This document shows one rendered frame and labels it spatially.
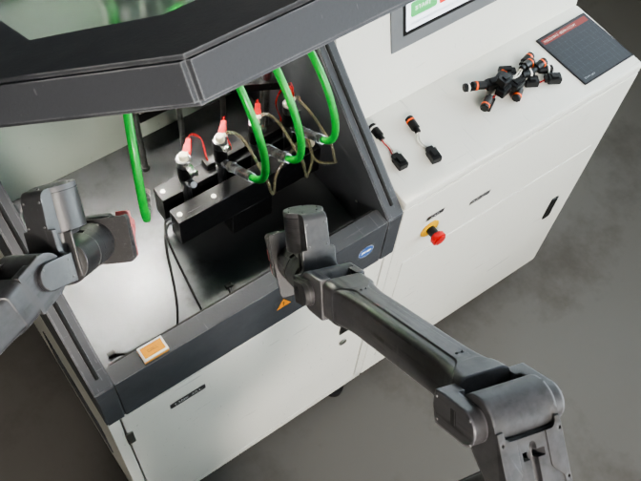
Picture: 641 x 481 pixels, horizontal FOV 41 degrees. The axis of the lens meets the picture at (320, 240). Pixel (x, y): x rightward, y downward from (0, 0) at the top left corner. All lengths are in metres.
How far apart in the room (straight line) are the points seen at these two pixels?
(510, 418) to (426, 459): 1.71
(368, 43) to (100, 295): 0.74
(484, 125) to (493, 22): 0.24
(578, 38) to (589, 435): 1.19
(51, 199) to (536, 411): 0.62
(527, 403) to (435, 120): 1.09
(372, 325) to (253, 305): 0.63
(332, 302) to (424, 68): 0.89
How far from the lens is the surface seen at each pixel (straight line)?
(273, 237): 1.29
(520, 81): 1.94
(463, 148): 1.83
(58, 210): 1.10
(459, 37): 1.93
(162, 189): 1.73
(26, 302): 1.05
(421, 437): 2.57
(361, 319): 1.05
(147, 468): 2.07
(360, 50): 1.73
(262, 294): 1.64
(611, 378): 2.80
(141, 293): 1.79
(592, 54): 2.09
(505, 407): 0.84
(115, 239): 1.20
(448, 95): 1.92
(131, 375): 1.59
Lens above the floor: 2.41
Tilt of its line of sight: 59 degrees down
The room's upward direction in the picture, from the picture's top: 7 degrees clockwise
